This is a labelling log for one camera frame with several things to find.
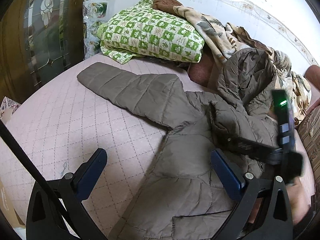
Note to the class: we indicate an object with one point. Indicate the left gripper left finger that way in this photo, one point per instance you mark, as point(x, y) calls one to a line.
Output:
point(61, 214)

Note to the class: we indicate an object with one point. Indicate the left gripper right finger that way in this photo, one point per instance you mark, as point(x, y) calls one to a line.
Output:
point(274, 219)

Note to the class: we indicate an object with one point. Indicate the grey-brown padded jacket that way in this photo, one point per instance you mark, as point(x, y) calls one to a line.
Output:
point(182, 197)

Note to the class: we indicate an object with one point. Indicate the red-brown headboard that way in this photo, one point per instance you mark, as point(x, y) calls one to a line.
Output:
point(312, 74)

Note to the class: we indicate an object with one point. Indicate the pink quilted bed cover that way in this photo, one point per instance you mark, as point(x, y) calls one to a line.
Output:
point(60, 126)

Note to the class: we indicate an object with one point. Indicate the beige leaf-print blanket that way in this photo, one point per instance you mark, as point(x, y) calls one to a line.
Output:
point(225, 40)

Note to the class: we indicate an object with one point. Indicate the green white patterned pillow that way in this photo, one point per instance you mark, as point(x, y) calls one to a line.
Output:
point(141, 30)

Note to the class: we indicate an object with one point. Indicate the wooden glass-door wardrobe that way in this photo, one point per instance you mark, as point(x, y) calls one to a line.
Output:
point(40, 39)

